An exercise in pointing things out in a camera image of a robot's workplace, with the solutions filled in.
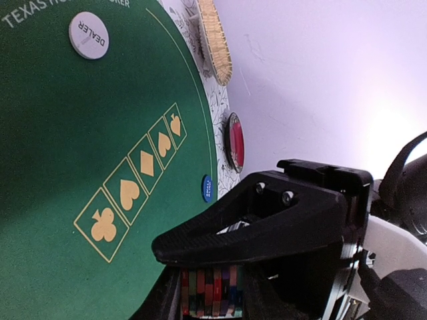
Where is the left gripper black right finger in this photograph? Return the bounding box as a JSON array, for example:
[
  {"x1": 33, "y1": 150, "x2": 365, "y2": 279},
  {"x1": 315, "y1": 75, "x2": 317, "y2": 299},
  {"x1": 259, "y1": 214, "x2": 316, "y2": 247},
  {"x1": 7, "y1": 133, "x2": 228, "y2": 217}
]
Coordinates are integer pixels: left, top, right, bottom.
[{"x1": 151, "y1": 159, "x2": 373, "y2": 267}]

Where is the blue small blind button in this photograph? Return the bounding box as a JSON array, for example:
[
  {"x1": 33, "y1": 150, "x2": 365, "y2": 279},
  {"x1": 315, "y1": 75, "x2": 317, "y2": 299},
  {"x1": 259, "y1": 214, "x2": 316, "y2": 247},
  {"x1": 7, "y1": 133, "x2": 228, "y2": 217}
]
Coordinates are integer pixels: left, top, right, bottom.
[{"x1": 201, "y1": 175, "x2": 214, "y2": 203}]

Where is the round green poker mat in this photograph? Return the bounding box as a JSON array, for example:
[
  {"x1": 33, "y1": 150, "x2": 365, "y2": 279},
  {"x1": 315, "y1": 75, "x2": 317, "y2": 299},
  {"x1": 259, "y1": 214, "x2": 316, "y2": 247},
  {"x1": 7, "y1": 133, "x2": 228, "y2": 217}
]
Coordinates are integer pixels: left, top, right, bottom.
[{"x1": 1, "y1": 1, "x2": 217, "y2": 319}]

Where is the floral patterned tablecloth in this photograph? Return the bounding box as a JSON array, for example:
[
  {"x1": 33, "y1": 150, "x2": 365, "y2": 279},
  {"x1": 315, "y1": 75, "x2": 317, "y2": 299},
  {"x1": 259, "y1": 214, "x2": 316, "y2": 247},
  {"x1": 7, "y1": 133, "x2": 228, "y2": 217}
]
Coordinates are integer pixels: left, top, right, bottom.
[{"x1": 159, "y1": 1, "x2": 240, "y2": 199}]

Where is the red floral round box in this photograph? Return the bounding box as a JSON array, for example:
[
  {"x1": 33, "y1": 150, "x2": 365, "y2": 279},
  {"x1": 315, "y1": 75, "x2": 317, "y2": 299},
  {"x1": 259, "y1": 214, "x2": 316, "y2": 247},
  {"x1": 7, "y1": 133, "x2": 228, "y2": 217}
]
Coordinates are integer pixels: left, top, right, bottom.
[{"x1": 224, "y1": 113, "x2": 245, "y2": 173}]

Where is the round woven bamboo tray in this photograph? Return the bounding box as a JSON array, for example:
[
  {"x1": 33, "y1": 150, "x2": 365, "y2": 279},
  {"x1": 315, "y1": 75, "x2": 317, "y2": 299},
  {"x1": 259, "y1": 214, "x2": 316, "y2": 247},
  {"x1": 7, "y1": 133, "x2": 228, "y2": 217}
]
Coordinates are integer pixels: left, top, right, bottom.
[{"x1": 197, "y1": 0, "x2": 233, "y2": 87}]

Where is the white dealer button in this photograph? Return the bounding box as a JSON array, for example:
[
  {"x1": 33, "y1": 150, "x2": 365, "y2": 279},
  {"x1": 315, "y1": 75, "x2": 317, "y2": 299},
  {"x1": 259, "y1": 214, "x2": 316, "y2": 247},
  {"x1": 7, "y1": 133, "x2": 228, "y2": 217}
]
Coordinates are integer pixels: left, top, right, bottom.
[{"x1": 68, "y1": 11, "x2": 109, "y2": 60}]

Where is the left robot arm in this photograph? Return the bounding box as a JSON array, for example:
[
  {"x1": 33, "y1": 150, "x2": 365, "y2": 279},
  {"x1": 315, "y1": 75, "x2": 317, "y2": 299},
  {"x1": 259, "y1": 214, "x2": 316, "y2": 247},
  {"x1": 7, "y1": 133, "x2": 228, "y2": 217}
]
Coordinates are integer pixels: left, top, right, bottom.
[{"x1": 143, "y1": 134, "x2": 426, "y2": 319}]

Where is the multicolour poker chip stack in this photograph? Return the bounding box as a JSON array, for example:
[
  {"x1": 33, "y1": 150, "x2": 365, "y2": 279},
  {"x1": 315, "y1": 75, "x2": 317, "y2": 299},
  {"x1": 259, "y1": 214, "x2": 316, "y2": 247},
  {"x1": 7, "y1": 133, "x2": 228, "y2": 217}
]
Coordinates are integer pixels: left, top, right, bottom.
[{"x1": 179, "y1": 265, "x2": 244, "y2": 319}]

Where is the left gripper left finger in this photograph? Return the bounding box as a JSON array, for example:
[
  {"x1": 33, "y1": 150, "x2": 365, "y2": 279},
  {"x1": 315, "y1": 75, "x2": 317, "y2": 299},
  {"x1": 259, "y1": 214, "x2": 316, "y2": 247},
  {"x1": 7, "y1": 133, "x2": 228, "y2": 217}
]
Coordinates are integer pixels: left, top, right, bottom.
[{"x1": 243, "y1": 265, "x2": 284, "y2": 320}]

